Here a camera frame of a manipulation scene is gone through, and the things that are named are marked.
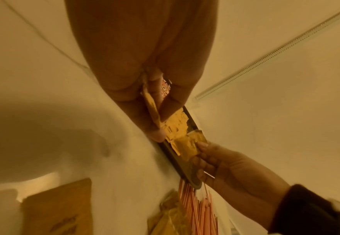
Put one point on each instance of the person's left hand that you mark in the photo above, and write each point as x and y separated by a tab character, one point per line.
135	41

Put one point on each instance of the dark brown tray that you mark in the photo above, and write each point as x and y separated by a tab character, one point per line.
187	169

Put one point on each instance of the black right wristband with markers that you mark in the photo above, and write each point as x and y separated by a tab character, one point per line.
309	213

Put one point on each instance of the pile of orange stick packets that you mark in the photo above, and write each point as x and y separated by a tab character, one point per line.
198	215

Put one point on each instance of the person's right hand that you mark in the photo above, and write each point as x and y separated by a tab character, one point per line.
239	179

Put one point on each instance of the red Nescafe sachets group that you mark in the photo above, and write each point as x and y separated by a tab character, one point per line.
164	88

